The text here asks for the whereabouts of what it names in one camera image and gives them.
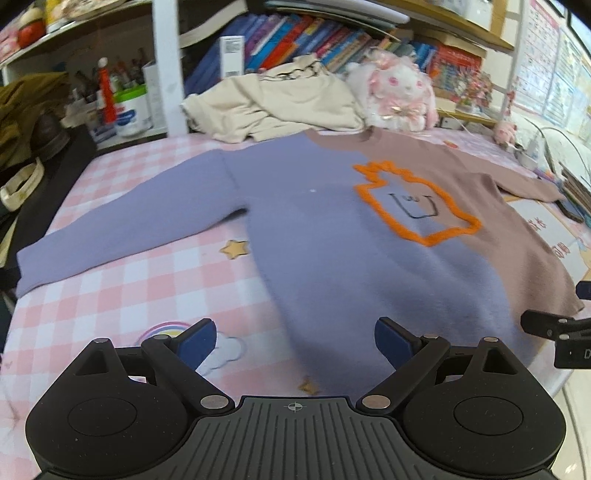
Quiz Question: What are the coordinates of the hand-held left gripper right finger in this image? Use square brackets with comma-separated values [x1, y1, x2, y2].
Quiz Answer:
[361, 316, 514, 411]

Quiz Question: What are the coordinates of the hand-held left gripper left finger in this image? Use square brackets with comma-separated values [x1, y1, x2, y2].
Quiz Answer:
[73, 318, 232, 411]

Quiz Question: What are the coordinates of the purple and brown sweater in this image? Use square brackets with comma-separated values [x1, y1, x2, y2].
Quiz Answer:
[16, 127, 587, 398]

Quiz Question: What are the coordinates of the dark phone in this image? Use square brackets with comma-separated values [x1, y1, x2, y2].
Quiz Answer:
[556, 199, 586, 223]

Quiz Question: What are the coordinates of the pink checkered bed sheet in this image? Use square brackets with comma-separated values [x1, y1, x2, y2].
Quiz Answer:
[0, 124, 591, 480]

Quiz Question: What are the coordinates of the stack of brown books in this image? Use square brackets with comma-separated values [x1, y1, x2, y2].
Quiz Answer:
[556, 161, 591, 205]

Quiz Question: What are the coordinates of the small pink plush toy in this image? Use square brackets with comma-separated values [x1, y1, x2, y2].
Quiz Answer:
[493, 121, 519, 144]

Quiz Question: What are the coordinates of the white jar with blue label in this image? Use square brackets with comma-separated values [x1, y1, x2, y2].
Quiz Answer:
[113, 88, 153, 137]

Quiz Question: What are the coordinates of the white and pink plush bunny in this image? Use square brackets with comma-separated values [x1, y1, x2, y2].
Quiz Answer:
[346, 50, 439, 132]

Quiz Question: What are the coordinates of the tall white carton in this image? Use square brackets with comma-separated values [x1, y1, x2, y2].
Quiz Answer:
[141, 60, 160, 131]

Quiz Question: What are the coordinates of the beige garment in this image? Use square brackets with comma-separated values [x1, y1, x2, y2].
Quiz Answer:
[181, 54, 370, 144]

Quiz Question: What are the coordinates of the red bottle with white cap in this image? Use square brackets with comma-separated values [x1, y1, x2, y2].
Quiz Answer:
[96, 58, 116, 125]

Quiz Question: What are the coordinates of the white shelf unit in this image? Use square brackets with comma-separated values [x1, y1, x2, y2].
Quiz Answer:
[0, 0, 527, 153]

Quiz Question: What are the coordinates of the white upright box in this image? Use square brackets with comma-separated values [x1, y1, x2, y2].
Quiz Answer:
[219, 35, 245, 77]

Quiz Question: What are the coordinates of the olive cloth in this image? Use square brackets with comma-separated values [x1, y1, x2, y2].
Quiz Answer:
[0, 71, 71, 162]

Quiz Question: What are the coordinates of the row of colourful books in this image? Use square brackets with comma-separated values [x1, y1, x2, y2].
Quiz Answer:
[185, 13, 485, 100]

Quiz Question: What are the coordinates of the red and white plush toy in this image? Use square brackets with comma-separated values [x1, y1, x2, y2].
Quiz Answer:
[13, 8, 48, 48]

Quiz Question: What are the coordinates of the white cable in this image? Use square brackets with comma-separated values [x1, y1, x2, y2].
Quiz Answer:
[526, 115, 591, 185]

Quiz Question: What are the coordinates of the wall poster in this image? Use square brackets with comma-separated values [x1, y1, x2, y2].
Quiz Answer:
[516, 0, 591, 131]

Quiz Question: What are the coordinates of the cream bag strap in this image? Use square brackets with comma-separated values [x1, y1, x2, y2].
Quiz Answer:
[0, 157, 46, 213]

